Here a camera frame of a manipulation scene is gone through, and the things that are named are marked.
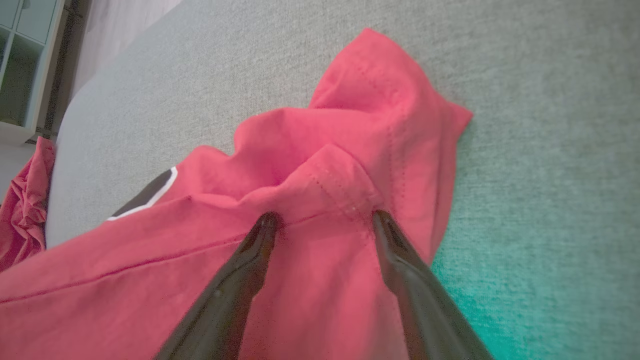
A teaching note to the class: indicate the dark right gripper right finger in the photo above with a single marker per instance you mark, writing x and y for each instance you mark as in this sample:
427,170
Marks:
425,310

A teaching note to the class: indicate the white shelf cabinet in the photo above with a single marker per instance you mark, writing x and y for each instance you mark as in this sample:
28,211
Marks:
25,60

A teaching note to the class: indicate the grey fabric sofa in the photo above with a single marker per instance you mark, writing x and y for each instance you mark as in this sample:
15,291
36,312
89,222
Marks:
525,125

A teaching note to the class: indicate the red shorts white stripe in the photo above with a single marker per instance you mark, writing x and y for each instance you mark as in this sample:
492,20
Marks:
25,210

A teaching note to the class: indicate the red basketball jersey white sleeves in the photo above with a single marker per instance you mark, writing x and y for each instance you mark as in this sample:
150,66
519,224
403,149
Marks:
320,150

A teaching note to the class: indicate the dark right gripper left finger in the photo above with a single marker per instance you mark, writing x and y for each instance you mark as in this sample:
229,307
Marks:
225,300

